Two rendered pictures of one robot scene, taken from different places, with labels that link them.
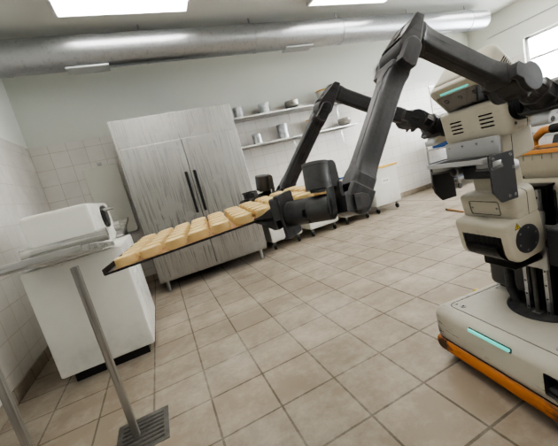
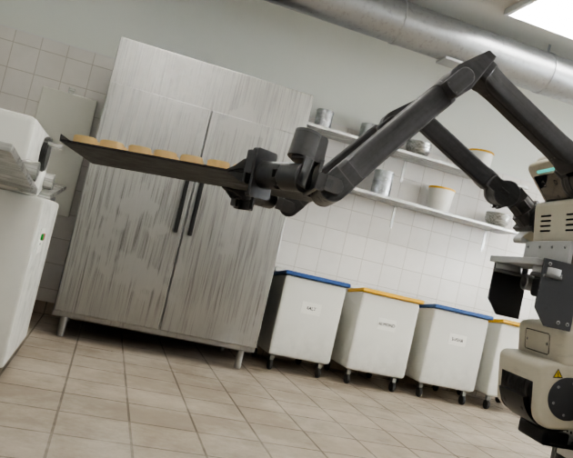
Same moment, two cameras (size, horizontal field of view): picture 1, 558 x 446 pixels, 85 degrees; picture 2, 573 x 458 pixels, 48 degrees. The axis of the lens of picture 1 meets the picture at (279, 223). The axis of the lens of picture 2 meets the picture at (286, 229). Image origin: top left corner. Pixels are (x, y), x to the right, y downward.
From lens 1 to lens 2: 0.72 m
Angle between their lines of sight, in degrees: 13
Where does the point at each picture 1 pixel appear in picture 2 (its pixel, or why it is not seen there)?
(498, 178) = (548, 291)
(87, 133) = (82, 39)
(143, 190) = not seen: hidden behind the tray
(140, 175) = (122, 133)
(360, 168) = (351, 159)
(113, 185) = (73, 131)
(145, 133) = (165, 77)
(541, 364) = not seen: outside the picture
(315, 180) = (298, 145)
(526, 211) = not seen: outside the picture
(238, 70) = (357, 58)
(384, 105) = (408, 117)
